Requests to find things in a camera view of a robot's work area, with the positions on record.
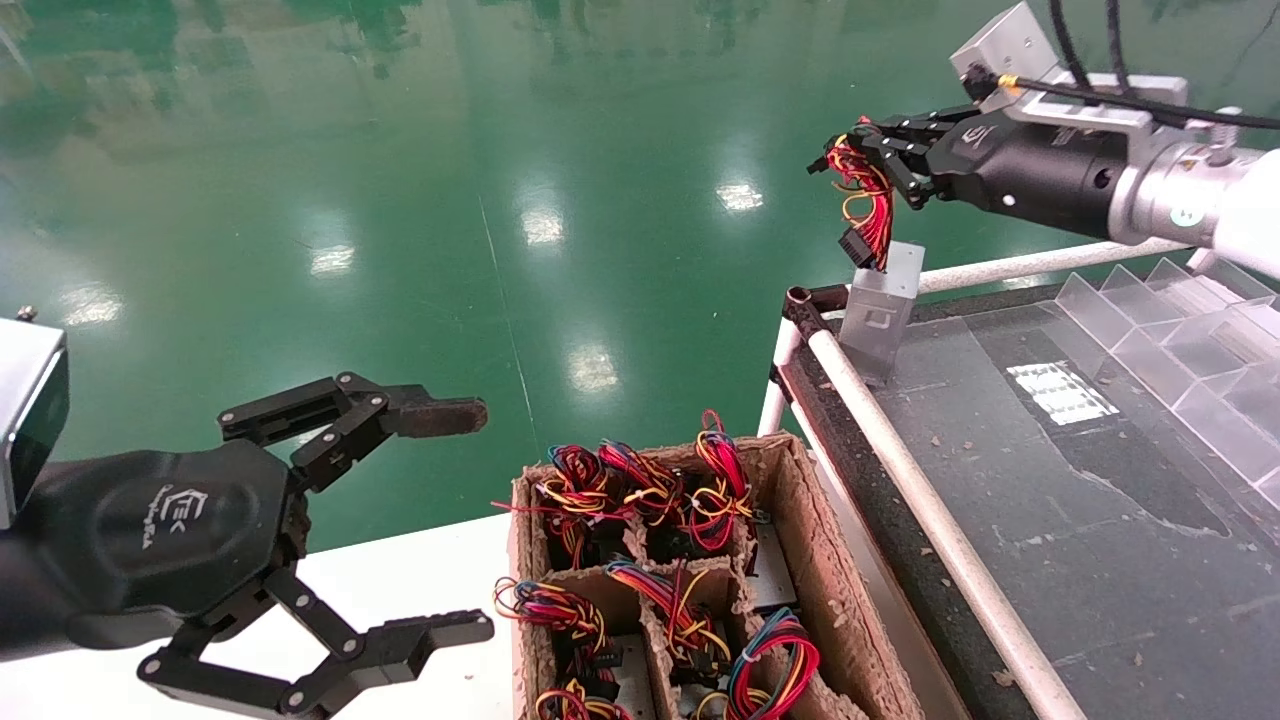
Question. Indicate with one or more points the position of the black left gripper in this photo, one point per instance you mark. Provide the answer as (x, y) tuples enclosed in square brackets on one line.
[(170, 525)]

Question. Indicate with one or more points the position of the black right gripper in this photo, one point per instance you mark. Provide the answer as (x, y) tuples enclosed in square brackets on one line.
[(1040, 175)]

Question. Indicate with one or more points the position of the silver and white right arm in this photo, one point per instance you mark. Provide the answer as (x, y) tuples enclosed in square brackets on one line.
[(1190, 195)]

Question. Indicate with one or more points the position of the white perforated label sheet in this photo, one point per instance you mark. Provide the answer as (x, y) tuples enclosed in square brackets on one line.
[(1060, 395)]

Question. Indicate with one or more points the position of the clear acrylic divider organizer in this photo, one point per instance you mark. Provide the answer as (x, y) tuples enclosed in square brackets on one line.
[(1180, 350)]

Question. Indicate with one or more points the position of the brown cardboard divider box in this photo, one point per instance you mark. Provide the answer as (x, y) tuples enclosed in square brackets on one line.
[(820, 560)]

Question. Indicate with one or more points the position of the black frame corner connector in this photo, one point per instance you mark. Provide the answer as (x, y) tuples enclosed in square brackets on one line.
[(805, 305)]

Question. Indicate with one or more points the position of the white frame leg pipe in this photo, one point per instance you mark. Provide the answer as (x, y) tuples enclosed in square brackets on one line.
[(785, 345)]

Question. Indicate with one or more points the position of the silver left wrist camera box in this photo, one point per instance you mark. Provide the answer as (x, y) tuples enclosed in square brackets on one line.
[(25, 400)]

